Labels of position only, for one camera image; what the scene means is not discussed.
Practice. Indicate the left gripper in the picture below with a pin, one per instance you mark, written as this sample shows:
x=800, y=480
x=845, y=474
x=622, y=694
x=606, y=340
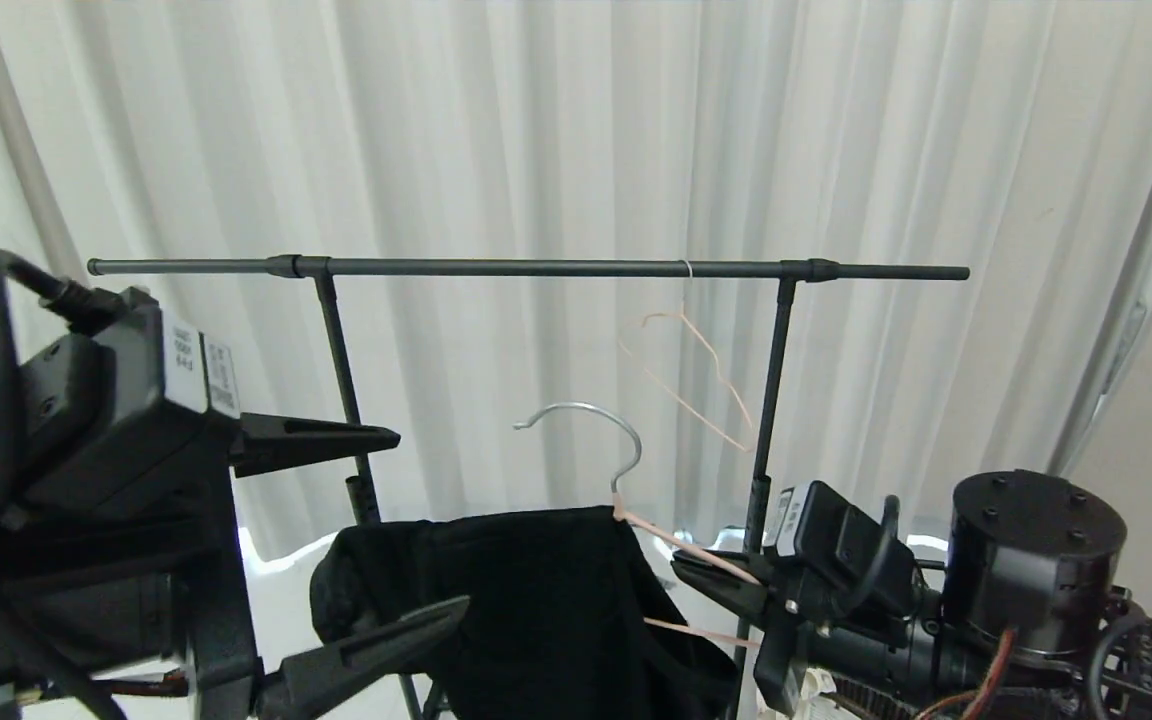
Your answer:
x=116, y=600

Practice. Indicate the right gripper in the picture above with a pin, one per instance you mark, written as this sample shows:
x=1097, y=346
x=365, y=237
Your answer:
x=876, y=650

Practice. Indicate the pink clothes hanger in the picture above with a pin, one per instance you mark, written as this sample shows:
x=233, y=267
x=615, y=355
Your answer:
x=711, y=352
x=696, y=553

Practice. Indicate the black garment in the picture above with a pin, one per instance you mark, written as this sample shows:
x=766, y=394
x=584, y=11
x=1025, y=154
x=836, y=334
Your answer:
x=536, y=620

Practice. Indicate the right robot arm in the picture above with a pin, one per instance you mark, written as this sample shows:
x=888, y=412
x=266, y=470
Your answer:
x=1036, y=560

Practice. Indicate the black clothes rack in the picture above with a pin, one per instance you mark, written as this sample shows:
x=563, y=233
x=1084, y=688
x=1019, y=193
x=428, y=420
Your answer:
x=536, y=267

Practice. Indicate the white curtain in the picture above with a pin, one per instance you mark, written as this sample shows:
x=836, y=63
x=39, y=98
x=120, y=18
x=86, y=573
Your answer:
x=536, y=130

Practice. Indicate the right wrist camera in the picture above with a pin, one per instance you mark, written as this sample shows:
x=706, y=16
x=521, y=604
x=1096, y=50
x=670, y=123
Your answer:
x=846, y=545

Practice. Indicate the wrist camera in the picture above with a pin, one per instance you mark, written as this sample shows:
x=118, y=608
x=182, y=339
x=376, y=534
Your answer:
x=846, y=545
x=66, y=400

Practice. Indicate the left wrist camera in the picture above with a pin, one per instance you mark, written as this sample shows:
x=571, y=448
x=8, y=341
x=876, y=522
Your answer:
x=66, y=400

